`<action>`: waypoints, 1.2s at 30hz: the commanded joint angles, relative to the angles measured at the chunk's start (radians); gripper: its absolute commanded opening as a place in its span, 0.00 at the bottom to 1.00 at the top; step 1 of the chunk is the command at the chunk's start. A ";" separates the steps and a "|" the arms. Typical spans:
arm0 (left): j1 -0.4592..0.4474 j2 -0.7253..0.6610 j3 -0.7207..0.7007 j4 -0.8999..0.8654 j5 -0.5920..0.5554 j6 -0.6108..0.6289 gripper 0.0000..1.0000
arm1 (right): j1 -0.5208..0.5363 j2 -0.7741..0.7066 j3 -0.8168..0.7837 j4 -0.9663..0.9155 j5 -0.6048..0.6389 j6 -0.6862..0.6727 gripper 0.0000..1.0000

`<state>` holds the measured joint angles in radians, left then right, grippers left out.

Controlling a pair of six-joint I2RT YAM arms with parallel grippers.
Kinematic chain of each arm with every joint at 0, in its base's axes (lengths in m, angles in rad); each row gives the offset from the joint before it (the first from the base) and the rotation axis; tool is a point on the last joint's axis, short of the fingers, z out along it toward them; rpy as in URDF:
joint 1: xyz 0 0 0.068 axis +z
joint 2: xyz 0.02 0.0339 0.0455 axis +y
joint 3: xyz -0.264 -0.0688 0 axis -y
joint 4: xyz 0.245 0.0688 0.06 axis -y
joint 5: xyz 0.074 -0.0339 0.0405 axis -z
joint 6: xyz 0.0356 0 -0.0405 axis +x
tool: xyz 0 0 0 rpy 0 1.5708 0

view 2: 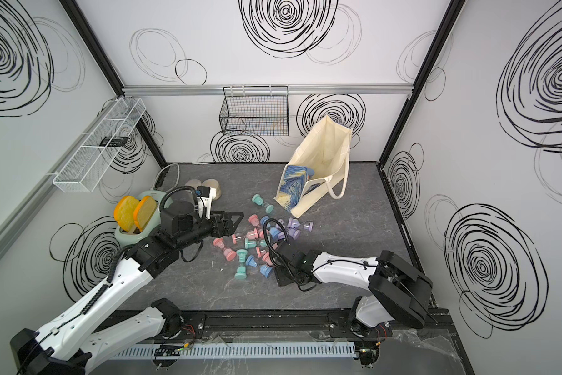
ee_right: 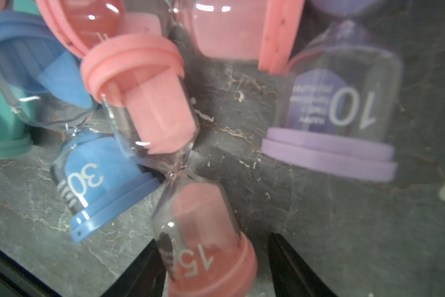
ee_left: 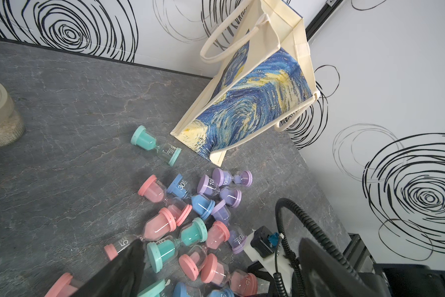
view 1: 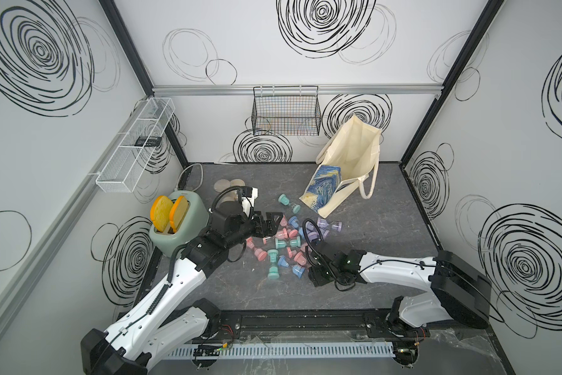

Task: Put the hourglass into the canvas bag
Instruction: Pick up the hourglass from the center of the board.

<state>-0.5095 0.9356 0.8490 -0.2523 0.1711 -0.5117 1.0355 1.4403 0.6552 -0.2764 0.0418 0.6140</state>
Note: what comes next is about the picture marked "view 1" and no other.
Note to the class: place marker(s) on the purple hourglass right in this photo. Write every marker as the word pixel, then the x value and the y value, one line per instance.
pixel 336 226

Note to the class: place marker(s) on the yellow toast slice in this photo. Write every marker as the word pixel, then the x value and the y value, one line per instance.
pixel 160 211
pixel 178 213

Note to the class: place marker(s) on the tall glass jar with rice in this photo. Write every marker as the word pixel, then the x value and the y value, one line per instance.
pixel 221 185

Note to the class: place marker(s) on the white slotted cable duct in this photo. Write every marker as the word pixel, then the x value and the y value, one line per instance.
pixel 316 350

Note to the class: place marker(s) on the short jar with beige lid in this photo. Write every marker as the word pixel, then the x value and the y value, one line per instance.
pixel 237 183

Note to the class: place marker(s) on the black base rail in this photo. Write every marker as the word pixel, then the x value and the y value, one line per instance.
pixel 374 323

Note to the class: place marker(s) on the mint green toaster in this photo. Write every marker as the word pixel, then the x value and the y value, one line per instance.
pixel 195 220

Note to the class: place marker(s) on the teal hourglass near bag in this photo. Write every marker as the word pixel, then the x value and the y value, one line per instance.
pixel 285 201

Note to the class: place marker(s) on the teal hourglass front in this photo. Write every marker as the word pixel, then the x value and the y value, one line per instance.
pixel 273 271

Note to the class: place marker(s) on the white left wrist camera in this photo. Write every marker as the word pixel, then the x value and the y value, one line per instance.
pixel 247 197

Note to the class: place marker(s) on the white wire shelf basket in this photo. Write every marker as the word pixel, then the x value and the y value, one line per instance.
pixel 128 162

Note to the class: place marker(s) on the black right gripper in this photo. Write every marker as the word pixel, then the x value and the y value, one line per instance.
pixel 314 276

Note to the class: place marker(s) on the canvas bag with starry print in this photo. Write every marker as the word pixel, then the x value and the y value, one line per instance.
pixel 349 162

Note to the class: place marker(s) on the black wire basket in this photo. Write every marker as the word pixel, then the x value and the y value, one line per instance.
pixel 287 110

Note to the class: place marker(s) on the blue hourglass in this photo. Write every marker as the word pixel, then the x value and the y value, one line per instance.
pixel 298 270

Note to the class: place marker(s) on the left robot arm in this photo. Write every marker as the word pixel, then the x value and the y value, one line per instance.
pixel 136 343

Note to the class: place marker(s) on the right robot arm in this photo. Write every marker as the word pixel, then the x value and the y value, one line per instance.
pixel 450 288

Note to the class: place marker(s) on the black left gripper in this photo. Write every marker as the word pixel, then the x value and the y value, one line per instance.
pixel 270 229

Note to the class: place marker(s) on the yellow toast slice right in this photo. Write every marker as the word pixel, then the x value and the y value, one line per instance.
pixel 178 213

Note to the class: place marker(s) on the yellow toast slice left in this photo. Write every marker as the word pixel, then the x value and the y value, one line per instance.
pixel 160 211

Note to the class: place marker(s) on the pink hourglass left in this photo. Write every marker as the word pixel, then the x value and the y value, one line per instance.
pixel 259 253

